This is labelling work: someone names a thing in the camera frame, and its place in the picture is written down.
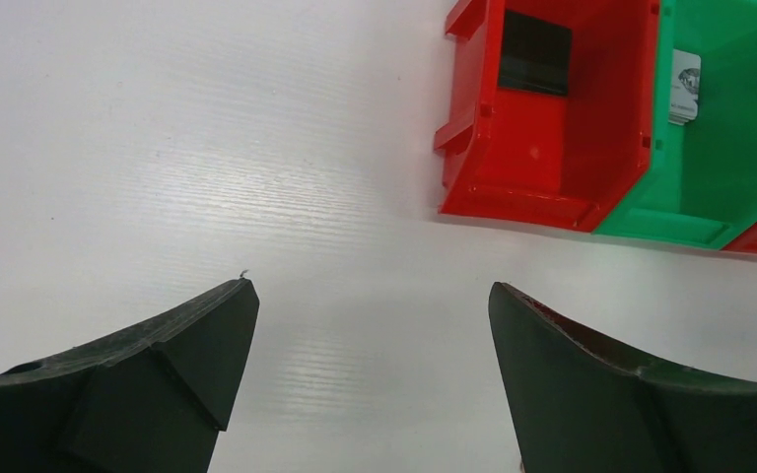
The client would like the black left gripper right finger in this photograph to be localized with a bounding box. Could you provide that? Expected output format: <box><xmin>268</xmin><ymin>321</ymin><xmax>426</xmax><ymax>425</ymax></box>
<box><xmin>488</xmin><ymin>283</ymin><xmax>757</xmax><ymax>472</ymax></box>

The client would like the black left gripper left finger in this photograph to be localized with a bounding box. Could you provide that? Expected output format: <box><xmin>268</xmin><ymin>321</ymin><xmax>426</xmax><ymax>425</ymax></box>
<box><xmin>0</xmin><ymin>278</ymin><xmax>260</xmax><ymax>472</ymax></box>

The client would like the green plastic bin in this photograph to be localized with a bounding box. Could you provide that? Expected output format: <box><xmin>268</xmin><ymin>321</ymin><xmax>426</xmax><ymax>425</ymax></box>
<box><xmin>598</xmin><ymin>1</ymin><xmax>757</xmax><ymax>249</ymax></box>

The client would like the silver card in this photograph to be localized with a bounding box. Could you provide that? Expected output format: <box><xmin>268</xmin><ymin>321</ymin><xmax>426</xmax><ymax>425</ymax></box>
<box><xmin>668</xmin><ymin>49</ymin><xmax>702</xmax><ymax>125</ymax></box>

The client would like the black card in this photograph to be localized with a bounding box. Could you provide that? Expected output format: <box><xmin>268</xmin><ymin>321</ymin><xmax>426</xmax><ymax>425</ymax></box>
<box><xmin>498</xmin><ymin>10</ymin><xmax>573</xmax><ymax>97</ymax></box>

